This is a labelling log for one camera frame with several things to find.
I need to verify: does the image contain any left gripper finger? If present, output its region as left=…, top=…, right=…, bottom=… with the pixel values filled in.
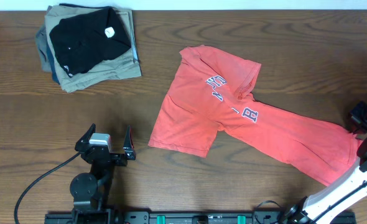
left=123, top=126, right=136, bottom=161
left=75, top=123, right=96, bottom=152

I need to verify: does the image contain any red printed t-shirt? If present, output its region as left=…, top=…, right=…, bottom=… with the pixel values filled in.
left=149, top=45, right=361, bottom=185

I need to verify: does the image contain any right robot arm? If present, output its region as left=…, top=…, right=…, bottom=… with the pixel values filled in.
left=278, top=101, right=367, bottom=224

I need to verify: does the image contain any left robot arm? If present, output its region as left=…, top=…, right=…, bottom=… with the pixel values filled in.
left=70, top=124, right=136, bottom=224

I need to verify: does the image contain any khaki folded garment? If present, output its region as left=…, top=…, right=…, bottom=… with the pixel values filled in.
left=44, top=4, right=141, bottom=93

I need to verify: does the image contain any black folded shirt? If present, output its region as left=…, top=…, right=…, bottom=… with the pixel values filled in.
left=49, top=7, right=131, bottom=77

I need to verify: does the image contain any grey folded garment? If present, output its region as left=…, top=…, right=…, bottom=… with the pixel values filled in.
left=35, top=25, right=52, bottom=72

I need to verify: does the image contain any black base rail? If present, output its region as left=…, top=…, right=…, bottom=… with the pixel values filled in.
left=44, top=211, right=358, bottom=224

